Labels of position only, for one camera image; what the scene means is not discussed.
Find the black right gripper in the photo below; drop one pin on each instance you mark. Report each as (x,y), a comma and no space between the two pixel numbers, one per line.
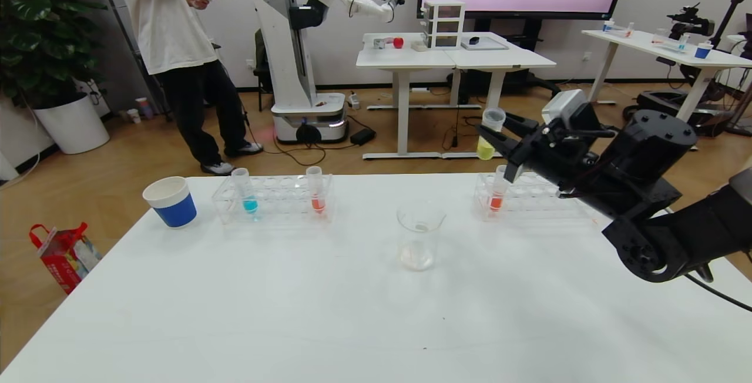
(520,154)

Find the yellow pigment test tube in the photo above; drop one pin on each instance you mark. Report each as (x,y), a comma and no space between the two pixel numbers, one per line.
(486,149)

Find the red pigment test tube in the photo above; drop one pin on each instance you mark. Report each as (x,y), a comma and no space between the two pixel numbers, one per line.
(317,202)
(496,201)

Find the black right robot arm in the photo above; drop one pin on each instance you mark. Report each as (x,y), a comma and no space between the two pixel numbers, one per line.
(652,148)

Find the clear acrylic test tube rack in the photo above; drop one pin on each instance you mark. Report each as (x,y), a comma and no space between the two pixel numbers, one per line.
(529,204)
(282,198)

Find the clear glass beaker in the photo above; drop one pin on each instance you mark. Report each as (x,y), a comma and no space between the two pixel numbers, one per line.
(420,254)

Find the blue pigment test tube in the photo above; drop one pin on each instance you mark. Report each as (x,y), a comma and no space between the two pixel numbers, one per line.
(249,204)

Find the black screen stand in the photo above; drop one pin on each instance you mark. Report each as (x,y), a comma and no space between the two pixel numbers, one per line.
(517,80)

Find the white standing desk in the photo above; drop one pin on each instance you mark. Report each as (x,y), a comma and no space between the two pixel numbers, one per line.
(402,57)
(505,57)

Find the grey tray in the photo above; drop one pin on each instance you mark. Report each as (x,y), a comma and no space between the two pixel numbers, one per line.
(484,44)

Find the clear drawer organiser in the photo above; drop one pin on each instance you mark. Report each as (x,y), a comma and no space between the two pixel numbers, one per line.
(443,24)

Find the black wheeled robot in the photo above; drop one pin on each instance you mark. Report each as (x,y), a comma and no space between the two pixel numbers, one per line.
(652,101)

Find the red apple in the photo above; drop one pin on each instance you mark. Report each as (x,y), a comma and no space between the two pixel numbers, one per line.
(398,43)

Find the black power adapter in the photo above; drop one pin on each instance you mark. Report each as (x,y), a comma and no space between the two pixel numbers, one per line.
(363,136)

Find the long white table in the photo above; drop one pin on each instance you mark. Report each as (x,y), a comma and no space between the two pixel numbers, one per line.
(658,45)

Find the small blue cup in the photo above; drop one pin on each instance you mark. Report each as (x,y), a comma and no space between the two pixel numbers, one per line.
(703,51)

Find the white humanoid robot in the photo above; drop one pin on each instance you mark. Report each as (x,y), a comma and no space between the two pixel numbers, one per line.
(288,48)

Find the blue paper cup white rim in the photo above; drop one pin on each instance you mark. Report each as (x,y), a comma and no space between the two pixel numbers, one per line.
(170,210)

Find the person in white shirt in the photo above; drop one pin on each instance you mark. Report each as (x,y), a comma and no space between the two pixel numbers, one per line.
(170,19)

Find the small white floor cup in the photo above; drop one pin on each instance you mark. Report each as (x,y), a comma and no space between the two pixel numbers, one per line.
(134,116)

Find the red gift bag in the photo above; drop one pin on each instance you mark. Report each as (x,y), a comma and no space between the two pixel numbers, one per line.
(61,259)

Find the green potted plant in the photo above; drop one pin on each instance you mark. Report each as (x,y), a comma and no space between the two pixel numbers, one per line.
(41,30)

